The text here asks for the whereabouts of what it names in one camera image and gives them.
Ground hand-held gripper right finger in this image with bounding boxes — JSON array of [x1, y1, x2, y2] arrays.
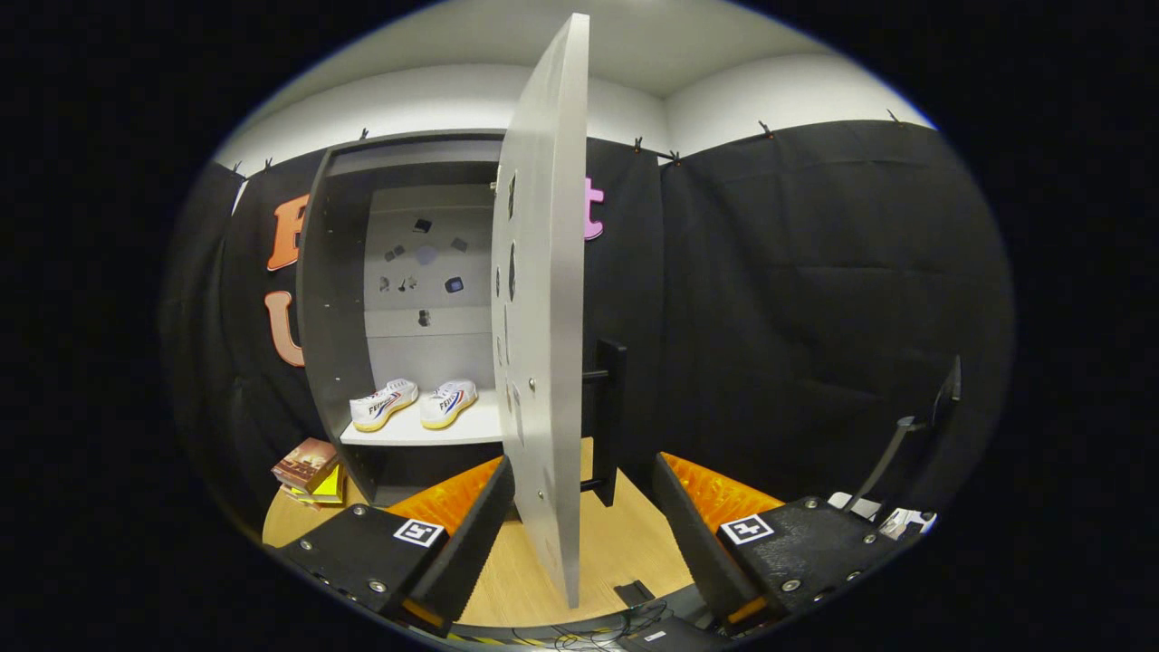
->
[[652, 451, 911, 635]]

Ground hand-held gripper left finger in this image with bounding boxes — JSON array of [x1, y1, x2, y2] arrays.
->
[[272, 455, 517, 635]]

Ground white striped shoe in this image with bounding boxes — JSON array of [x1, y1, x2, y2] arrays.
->
[[419, 379, 479, 430], [350, 378, 420, 433]]

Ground beige shoe cabinet door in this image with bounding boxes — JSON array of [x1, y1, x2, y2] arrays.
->
[[492, 13, 627, 609]]

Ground dark grey shoe cabinet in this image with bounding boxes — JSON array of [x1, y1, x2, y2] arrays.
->
[[296, 129, 508, 508]]

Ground yellow black hazard tape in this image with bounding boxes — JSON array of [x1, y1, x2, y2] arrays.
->
[[442, 628, 544, 648]]

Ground black flat device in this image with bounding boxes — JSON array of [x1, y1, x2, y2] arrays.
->
[[620, 618, 725, 652]]

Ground yellow book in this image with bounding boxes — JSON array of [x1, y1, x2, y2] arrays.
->
[[288, 462, 347, 506]]

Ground brown book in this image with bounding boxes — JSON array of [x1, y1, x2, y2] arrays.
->
[[272, 437, 340, 494]]

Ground black backdrop cloth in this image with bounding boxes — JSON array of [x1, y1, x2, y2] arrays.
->
[[161, 118, 1015, 544]]

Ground black metal stand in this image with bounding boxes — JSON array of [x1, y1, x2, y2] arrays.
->
[[847, 356, 963, 517]]

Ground row of black cloth clips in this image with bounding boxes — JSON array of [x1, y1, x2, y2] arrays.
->
[[231, 109, 906, 177]]

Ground black cables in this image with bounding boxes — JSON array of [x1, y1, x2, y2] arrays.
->
[[512, 602, 675, 651]]

